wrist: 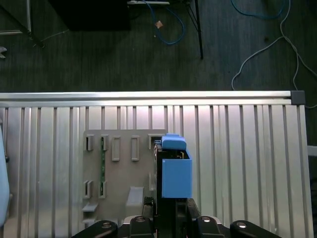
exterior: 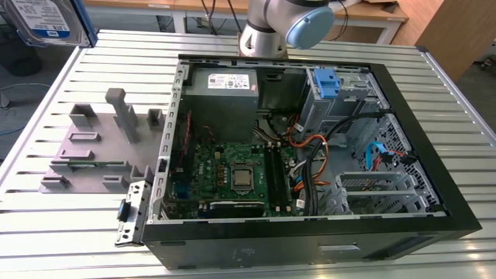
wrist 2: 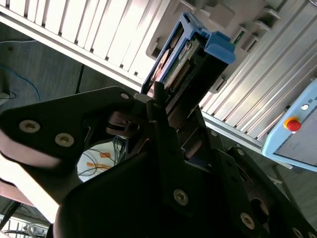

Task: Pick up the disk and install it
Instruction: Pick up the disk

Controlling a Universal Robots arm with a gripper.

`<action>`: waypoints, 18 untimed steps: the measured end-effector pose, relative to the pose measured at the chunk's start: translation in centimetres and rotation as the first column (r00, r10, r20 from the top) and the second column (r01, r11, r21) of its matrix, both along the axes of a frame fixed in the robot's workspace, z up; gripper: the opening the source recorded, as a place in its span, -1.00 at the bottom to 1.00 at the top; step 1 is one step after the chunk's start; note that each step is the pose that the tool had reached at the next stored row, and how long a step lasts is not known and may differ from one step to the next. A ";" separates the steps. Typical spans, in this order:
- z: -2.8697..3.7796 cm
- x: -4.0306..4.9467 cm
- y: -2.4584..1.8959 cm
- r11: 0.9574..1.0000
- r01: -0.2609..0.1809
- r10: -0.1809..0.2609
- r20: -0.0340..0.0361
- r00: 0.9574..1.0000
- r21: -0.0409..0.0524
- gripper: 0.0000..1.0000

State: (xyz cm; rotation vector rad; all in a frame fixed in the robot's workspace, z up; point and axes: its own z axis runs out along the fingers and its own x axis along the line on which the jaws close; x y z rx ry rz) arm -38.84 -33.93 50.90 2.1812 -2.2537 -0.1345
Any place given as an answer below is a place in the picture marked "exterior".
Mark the green RAM stick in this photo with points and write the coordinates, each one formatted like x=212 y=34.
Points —
x=100 y=164

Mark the grey plastic parts rack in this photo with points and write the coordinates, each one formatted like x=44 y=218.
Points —
x=104 y=151

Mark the blue plastic drive latch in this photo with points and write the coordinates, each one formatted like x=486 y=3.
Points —
x=327 y=84

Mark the black graphics card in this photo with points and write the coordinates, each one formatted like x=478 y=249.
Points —
x=236 y=209

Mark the silver CPU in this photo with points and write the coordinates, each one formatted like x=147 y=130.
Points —
x=242 y=178

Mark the hinged metal bracket blue tab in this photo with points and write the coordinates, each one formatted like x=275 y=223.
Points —
x=136 y=209

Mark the hard disk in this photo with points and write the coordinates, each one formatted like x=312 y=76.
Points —
x=43 y=17

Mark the black caster wheels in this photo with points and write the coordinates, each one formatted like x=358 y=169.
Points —
x=488 y=62

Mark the white frame desk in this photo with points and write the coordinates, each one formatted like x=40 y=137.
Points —
x=116 y=7

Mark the black waste bin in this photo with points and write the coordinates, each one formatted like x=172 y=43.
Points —
x=22 y=62

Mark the CPU socket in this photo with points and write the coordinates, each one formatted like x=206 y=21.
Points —
x=243 y=166

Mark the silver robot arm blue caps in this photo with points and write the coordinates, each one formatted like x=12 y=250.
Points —
x=263 y=43

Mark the grey metal optical drive cage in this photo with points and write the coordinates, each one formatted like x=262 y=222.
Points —
x=338 y=110

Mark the black RAM slot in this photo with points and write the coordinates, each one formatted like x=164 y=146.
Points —
x=283 y=177
x=272 y=177

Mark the grey power supply unit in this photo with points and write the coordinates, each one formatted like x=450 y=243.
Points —
x=220 y=110

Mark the grey metal disk bay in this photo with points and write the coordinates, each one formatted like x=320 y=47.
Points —
x=379 y=193

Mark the green motherboard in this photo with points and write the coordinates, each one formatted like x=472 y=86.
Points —
x=210 y=162

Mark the wooden top desk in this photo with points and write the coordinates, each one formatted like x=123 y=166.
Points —
x=372 y=13

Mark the wooden cabinet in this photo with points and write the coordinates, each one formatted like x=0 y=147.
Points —
x=458 y=29

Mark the black open PC case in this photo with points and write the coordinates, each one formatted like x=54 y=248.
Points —
x=271 y=250

